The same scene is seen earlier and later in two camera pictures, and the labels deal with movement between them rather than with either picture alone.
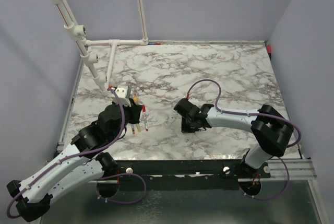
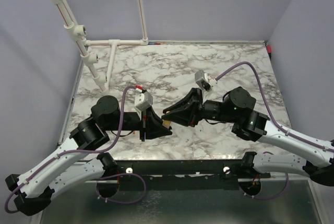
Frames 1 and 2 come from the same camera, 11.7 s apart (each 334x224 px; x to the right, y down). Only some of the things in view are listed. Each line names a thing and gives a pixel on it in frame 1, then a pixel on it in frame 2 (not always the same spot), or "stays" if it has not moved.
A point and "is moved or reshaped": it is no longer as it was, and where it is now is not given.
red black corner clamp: x=269 y=50 stays
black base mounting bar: x=183 y=175 stays
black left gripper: x=135 y=110 -> x=153 y=127
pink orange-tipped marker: x=135 y=99 is moved or reshaped
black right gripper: x=185 y=129 -> x=186 y=112
